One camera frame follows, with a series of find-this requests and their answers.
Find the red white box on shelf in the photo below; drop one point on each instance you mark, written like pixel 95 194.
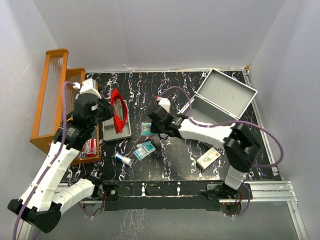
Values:
pixel 90 148

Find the blue white wrapper piece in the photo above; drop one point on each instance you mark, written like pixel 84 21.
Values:
pixel 146 129

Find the orange wooden tiered shelf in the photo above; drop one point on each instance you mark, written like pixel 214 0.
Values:
pixel 49 110

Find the white cardboard medicine box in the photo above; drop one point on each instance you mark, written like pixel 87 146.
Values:
pixel 208 158

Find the grey plastic medicine case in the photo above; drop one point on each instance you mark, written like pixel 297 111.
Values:
pixel 220 98

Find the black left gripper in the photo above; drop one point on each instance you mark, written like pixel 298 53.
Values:
pixel 109 108

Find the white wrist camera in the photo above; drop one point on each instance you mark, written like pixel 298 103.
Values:
pixel 164 102
pixel 88 86

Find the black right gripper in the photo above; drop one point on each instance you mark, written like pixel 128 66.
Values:
pixel 154 129

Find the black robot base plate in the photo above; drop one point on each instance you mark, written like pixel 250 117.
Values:
pixel 168 195

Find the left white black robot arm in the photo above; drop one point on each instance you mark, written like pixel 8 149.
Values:
pixel 41 205

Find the red first aid pouch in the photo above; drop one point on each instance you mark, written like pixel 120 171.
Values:
pixel 118 125

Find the white teal swab packet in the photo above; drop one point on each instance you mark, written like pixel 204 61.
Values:
pixel 144 144

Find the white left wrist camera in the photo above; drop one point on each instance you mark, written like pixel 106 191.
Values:
pixel 88 86

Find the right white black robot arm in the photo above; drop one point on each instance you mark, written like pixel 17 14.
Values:
pixel 234 137

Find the white blue bandage roll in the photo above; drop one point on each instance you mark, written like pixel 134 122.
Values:
pixel 125 160

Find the bandage packets stack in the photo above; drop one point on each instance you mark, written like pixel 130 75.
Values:
pixel 119 108

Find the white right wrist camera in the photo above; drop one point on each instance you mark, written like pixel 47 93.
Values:
pixel 164 102

